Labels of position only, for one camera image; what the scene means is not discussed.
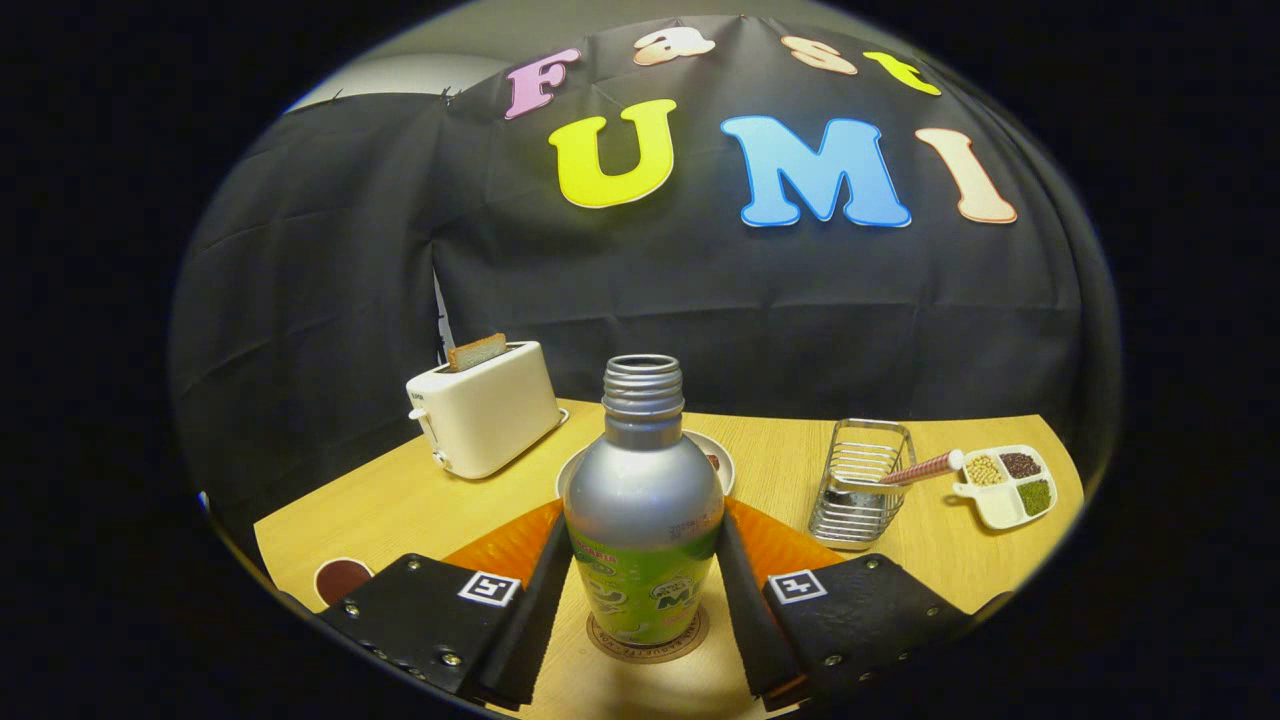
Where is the toast slice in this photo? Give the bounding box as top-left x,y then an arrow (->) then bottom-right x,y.
447,333 -> 509,373

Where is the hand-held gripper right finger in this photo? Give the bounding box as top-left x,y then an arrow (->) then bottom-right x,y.
715,497 -> 976,711

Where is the silver bottle with green label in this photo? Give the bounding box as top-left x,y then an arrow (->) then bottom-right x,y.
562,354 -> 725,646

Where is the round cork coaster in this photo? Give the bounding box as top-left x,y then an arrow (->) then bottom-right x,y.
586,603 -> 711,665

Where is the cream toaster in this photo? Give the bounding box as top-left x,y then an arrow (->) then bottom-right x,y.
405,340 -> 568,481

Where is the pink striped straw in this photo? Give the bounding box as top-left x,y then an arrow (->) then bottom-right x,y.
880,449 -> 966,488

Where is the metal wire basket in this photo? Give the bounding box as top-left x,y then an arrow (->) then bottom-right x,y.
808,418 -> 917,552

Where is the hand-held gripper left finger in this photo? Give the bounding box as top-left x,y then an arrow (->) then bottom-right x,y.
315,497 -> 573,713

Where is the white round plate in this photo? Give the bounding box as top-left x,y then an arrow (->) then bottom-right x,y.
556,430 -> 737,499

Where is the wooden table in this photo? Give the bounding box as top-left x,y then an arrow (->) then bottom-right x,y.
252,398 -> 1086,720

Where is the white divided dish of beans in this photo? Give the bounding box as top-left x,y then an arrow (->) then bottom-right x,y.
951,444 -> 1059,531

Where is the cream cup with wooden handle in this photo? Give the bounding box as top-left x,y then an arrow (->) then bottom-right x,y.
313,557 -> 376,609

